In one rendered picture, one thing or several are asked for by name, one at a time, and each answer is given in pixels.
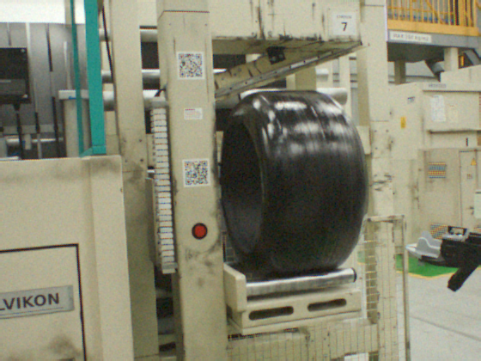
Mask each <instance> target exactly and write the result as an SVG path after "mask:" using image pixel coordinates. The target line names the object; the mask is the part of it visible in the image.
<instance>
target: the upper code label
mask: <svg viewBox="0 0 481 361"><path fill-rule="evenodd" d="M177 66H178V79H205V74H204V52H177Z"/></svg>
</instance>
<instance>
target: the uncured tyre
mask: <svg viewBox="0 0 481 361"><path fill-rule="evenodd" d="M220 190H221V199H222V211H223V216H224V221H225V225H226V228H227V232H228V237H229V240H230V242H231V245H232V248H233V250H234V252H235V254H236V256H237V258H238V260H239V261H240V262H241V263H242V264H243V265H244V267H246V268H247V269H248V270H249V271H251V272H252V273H253V274H255V275H256V276H257V277H259V278H269V277H276V276H283V275H290V274H297V273H304V272H317V271H324V270H331V269H337V268H339V267H340V266H342V265H343V264H344V263H345V261H346V260H347V258H348V257H349V256H350V254H351V253H352V251H353V250H354V248H355V247H356V245H357V243H358V242H359V240H360V238H361V237H359V238H358V236H359V232H360V228H361V224H362V220H363V218H364V217H365V216H366V215H367V213H368V198H369V182H368V165H367V160H366V156H365V152H364V148H363V145H362V140H361V138H360V135H359V133H358V130H357V129H356V127H355V125H354V123H353V121H352V120H351V118H350V116H349V115H348V114H347V113H346V112H345V111H344V109H343V108H342V106H341V105H340V104H339V103H338V102H337V101H336V100H335V99H334V98H333V97H331V96H329V95H326V94H323V93H320V92H317V91H314V90H278V91H258V92H255V93H250V94H247V95H245V96H244V98H243V99H242V100H241V101H240V102H239V103H238V104H237V105H236V106H235V107H234V108H233V110H232V111H231V112H230V114H229V116H228V119H227V121H226V124H225V126H224V130H223V134H222V144H221V152H220Z"/></svg>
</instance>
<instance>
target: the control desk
mask: <svg viewBox="0 0 481 361"><path fill-rule="evenodd" d="M0 361H134V352H133V339H132V326H131V300H130V286H129V273H128V260H127V247H126V233H125V208H124V194H123V181H122V168H121V157H120V156H117V155H91V156H86V157H85V158H83V159H81V158H64V159H46V160H29V161H12V162H0Z"/></svg>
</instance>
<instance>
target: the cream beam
mask: <svg viewBox="0 0 481 361"><path fill-rule="evenodd" d="M332 11H337V12H356V35H334V33H333V19H332ZM210 21H211V37H212V45H211V52H212V54H267V51H266V48H267V47H269V46H285V49H302V50H343V49H345V48H346V47H351V46H354V45H356V44H358V43H361V42H362V28H361V23H360V7H359V2H358V1H338V0H210ZM267 55H268V54H267Z"/></svg>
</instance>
